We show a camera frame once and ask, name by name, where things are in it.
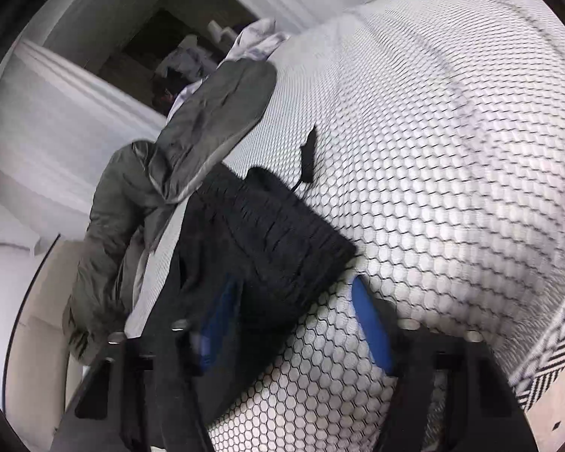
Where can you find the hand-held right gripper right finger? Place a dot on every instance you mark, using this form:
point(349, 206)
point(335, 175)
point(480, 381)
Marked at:
point(372, 329)

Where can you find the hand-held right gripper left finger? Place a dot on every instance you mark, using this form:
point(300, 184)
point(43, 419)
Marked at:
point(219, 329)

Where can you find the black pants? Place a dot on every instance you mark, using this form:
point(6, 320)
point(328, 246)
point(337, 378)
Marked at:
point(273, 230)

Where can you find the beige padded headboard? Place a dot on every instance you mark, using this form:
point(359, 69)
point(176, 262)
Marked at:
point(42, 339)

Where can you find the bed with honeycomb sheet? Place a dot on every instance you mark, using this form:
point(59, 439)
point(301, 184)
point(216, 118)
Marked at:
point(428, 127)

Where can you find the grey duvet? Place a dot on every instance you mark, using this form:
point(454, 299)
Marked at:
point(207, 113)

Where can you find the hanging grey clothes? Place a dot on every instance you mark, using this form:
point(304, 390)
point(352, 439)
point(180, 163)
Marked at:
point(188, 61)

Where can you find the pale lavender sheet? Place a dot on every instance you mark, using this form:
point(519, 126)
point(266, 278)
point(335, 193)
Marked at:
point(259, 37)

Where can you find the white chair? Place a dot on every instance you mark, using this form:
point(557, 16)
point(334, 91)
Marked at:
point(221, 30)

